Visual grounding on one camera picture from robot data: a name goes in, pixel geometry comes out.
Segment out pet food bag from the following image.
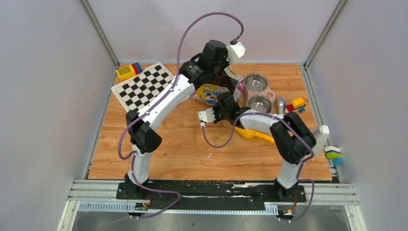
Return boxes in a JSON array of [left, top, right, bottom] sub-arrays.
[[190, 67, 244, 105]]

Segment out yellow plastic scoop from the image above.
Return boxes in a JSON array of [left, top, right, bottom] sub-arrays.
[[234, 127, 275, 143]]

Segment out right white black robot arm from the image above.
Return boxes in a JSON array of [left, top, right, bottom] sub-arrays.
[[209, 92, 317, 201]]

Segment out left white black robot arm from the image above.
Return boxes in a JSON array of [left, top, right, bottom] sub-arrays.
[[126, 40, 231, 199]]

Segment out pink double pet bowl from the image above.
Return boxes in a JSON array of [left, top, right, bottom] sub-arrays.
[[243, 73, 276, 113]]

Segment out silver metal cylinder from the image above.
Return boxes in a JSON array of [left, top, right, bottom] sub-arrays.
[[276, 97, 286, 115]]

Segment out checkerboard calibration board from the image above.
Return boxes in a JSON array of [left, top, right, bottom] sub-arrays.
[[111, 62, 195, 115]]

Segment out toy block car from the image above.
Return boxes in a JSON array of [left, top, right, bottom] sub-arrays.
[[285, 97, 306, 113]]

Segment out yellow red blue block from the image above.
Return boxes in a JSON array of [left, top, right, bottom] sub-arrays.
[[116, 63, 143, 81]]

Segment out white wedge holder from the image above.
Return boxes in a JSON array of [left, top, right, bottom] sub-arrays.
[[311, 125, 330, 157]]

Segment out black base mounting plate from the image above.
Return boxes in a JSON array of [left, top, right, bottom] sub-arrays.
[[116, 180, 306, 211]]

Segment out stacked coloured toy blocks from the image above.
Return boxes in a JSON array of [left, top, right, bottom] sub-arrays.
[[324, 146, 343, 166]]

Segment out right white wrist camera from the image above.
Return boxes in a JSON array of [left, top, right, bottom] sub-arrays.
[[197, 108, 216, 123]]

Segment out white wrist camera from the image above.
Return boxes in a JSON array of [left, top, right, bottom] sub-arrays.
[[197, 108, 216, 123], [227, 41, 246, 64]]

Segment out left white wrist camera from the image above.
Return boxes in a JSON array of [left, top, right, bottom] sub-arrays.
[[227, 41, 246, 64]]

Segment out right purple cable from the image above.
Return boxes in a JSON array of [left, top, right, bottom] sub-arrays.
[[201, 111, 316, 223]]

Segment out purple cable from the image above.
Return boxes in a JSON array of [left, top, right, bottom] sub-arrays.
[[201, 111, 316, 223], [118, 12, 245, 231]]

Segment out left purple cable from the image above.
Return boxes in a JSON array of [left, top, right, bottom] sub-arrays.
[[118, 12, 245, 231]]

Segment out aluminium rail frame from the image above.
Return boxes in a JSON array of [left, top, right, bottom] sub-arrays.
[[58, 180, 365, 231]]

